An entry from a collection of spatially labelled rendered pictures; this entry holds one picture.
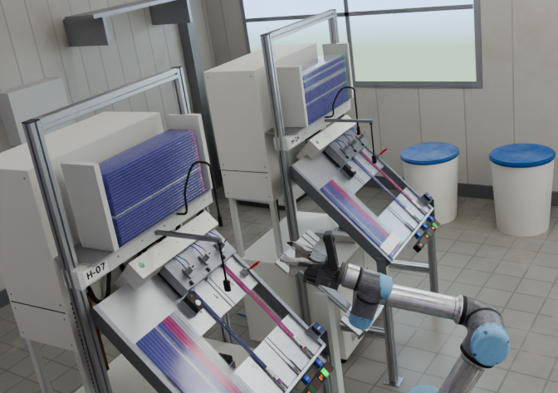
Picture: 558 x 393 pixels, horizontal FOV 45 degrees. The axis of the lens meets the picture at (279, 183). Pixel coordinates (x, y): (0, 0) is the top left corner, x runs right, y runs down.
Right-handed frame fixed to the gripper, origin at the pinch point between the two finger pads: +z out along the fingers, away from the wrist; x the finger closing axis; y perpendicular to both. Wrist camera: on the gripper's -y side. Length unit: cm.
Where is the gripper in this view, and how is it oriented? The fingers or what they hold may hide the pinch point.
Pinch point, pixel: (283, 248)
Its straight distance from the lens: 210.8
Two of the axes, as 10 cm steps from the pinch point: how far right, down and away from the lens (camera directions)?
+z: -9.5, -2.9, 0.7
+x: 1.6, -2.7, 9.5
